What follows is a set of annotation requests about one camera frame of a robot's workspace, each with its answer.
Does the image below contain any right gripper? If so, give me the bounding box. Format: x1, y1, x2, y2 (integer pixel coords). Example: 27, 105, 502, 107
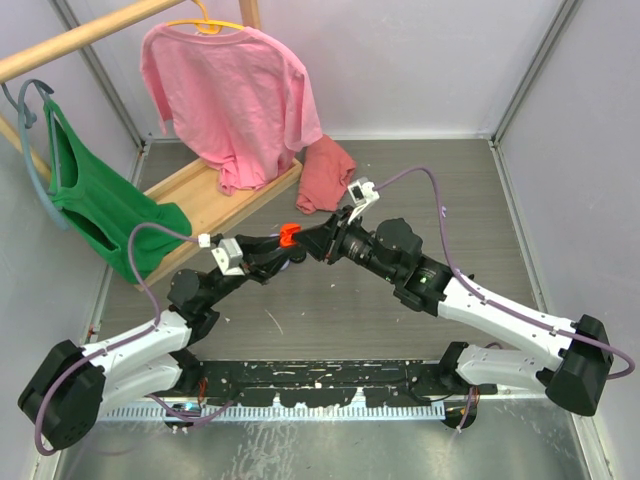
292, 205, 399, 283

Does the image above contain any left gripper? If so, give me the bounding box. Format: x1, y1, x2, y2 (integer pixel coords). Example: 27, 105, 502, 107
203, 233, 297, 308

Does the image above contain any orange earbud case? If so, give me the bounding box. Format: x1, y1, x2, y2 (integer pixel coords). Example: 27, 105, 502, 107
279, 223, 302, 248

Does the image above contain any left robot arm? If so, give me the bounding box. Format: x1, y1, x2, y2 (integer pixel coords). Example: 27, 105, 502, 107
18, 236, 306, 455

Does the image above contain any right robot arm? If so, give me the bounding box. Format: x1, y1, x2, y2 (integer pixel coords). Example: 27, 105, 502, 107
235, 209, 613, 416

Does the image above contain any black earbud case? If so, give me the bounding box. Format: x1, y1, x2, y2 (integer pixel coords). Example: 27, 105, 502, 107
290, 250, 307, 264

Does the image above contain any salmon folded shirt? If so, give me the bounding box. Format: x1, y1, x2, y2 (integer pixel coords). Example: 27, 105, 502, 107
296, 135, 357, 215

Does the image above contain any pink t-shirt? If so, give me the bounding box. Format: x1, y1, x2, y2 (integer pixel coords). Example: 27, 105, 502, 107
140, 24, 322, 195

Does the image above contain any green tank top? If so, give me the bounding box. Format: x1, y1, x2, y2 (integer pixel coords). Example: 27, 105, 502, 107
43, 99, 192, 284

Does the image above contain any yellow hanger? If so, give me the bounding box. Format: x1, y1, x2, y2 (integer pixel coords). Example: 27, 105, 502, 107
166, 0, 244, 35

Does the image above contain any wooden clothes rack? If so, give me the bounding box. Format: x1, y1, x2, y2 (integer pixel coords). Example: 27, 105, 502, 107
1, 0, 262, 181

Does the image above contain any grey-blue hanger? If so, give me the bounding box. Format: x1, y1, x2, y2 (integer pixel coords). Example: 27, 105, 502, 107
1, 79, 70, 231

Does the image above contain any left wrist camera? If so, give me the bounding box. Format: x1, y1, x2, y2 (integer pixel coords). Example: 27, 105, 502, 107
211, 238, 245, 276

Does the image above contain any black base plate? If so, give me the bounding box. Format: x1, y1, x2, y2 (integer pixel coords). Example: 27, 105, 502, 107
156, 360, 466, 408

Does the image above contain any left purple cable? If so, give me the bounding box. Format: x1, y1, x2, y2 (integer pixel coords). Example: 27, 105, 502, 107
33, 222, 211, 456

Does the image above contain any white cable duct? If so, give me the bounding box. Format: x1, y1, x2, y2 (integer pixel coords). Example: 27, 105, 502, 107
102, 401, 446, 422

